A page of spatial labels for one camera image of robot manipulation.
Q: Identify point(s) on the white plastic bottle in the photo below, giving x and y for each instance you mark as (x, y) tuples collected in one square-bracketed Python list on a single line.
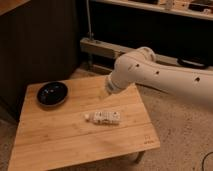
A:
[(109, 118)]

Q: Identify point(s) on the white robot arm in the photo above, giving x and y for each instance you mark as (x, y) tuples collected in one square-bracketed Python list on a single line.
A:
[(199, 94)]

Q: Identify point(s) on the black ceramic bowl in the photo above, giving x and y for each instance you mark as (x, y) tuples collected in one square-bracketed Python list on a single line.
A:
[(52, 94)]

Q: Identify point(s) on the long beige case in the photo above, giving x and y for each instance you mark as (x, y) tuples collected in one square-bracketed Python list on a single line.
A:
[(140, 66)]

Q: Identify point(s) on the wooden table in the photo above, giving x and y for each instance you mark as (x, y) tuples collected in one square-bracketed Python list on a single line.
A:
[(53, 137)]

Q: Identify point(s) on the dark wooden cabinet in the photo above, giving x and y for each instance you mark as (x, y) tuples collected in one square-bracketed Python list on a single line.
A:
[(38, 43)]

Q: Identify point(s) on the metal pole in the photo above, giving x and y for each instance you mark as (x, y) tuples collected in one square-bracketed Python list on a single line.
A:
[(90, 34)]

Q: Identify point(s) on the wooden shelf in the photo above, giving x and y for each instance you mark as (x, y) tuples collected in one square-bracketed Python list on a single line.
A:
[(175, 7)]

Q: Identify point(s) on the black case handle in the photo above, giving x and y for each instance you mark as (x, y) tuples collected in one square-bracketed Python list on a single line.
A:
[(192, 65)]

